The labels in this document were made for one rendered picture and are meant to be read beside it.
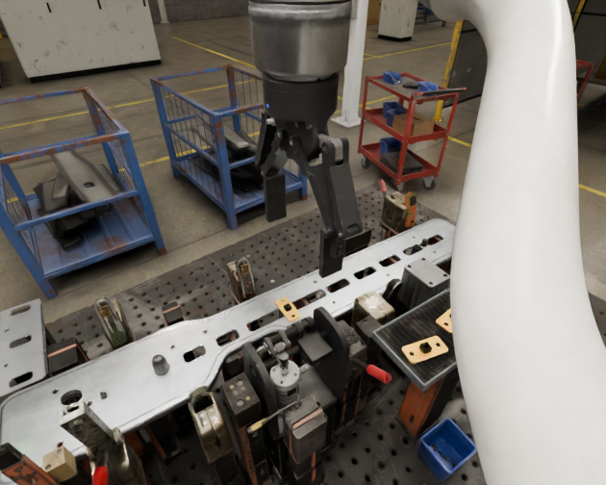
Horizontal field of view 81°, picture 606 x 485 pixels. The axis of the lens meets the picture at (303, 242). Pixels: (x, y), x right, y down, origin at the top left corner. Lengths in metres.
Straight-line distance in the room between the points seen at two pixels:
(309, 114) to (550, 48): 0.19
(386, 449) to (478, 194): 0.98
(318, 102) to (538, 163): 0.20
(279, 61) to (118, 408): 0.78
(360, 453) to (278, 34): 1.02
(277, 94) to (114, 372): 0.78
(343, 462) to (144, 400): 0.54
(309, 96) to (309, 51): 0.04
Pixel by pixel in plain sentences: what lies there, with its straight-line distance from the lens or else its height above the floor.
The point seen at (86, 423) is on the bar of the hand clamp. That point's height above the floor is 1.18.
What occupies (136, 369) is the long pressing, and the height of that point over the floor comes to 1.00.
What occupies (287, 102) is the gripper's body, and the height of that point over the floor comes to 1.65.
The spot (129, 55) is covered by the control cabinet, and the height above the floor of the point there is 0.25.
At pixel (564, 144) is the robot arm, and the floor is 1.67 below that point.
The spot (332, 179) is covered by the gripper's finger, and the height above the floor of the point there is 1.58.
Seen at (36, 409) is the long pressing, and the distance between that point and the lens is 1.01.
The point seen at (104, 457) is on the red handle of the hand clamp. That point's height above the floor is 1.10.
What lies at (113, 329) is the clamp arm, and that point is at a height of 1.03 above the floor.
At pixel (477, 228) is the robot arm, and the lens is 0.21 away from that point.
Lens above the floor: 1.75
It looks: 39 degrees down
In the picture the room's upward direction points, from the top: straight up
